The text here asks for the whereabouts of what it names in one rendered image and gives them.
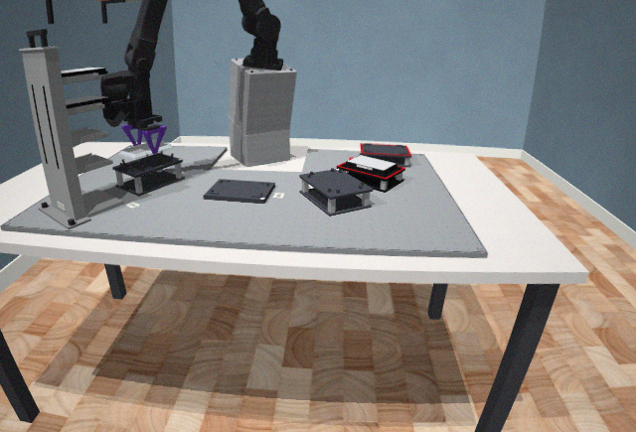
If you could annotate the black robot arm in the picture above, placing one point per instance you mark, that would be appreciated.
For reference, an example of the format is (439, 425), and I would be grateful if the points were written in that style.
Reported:
(140, 55)

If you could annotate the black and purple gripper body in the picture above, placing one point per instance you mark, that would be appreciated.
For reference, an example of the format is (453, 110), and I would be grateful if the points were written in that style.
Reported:
(143, 123)

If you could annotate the grey slotted shelf rack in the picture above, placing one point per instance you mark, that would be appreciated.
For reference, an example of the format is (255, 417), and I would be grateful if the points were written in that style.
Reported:
(42, 68)

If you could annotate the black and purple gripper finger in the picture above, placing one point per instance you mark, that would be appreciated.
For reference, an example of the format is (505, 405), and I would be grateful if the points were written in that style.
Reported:
(126, 128)
(147, 135)

